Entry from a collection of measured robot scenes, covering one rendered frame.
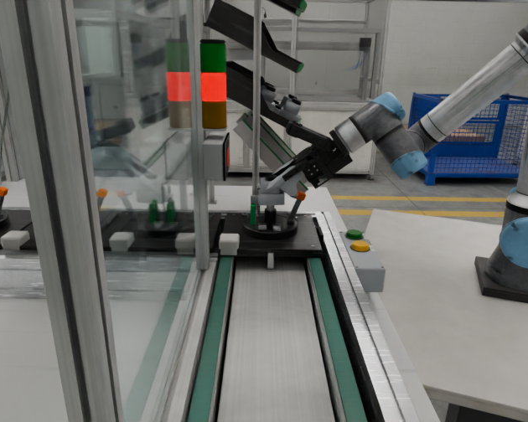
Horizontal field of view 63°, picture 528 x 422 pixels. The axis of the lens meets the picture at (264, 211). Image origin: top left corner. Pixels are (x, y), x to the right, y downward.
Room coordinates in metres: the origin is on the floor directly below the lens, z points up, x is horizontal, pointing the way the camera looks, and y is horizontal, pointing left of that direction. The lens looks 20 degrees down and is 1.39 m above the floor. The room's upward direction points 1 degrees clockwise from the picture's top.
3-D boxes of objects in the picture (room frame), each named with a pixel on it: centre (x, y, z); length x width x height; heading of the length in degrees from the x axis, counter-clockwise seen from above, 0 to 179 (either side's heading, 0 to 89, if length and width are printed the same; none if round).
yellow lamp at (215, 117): (0.83, 0.10, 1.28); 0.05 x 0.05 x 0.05
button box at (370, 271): (0.94, -0.23, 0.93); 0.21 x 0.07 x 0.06; 1
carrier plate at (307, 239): (1.02, -0.02, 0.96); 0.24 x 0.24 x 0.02; 1
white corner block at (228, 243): (0.92, 0.08, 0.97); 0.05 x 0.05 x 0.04; 1
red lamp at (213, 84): (0.83, 0.10, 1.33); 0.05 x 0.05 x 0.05
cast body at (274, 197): (1.02, -0.01, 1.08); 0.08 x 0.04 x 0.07; 91
